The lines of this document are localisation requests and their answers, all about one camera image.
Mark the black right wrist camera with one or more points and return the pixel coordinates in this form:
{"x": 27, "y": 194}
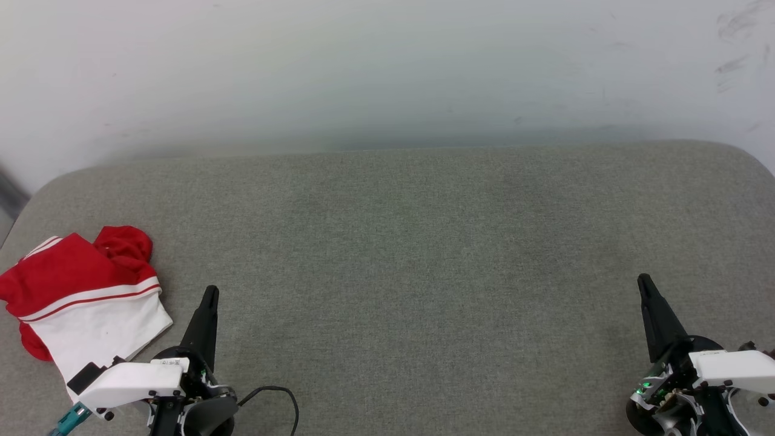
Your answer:
{"x": 748, "y": 346}

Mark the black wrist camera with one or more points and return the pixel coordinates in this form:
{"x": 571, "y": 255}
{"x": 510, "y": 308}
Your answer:
{"x": 83, "y": 376}
{"x": 748, "y": 346}

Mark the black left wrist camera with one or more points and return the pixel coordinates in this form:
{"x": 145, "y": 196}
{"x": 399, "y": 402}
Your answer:
{"x": 83, "y": 376}

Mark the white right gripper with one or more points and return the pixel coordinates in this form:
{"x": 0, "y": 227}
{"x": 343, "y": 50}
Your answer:
{"x": 726, "y": 369}

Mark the red and white shirt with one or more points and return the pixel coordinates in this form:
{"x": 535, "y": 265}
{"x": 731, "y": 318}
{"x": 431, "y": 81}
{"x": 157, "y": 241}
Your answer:
{"x": 72, "y": 272}

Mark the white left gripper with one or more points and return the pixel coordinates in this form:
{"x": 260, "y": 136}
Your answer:
{"x": 139, "y": 381}

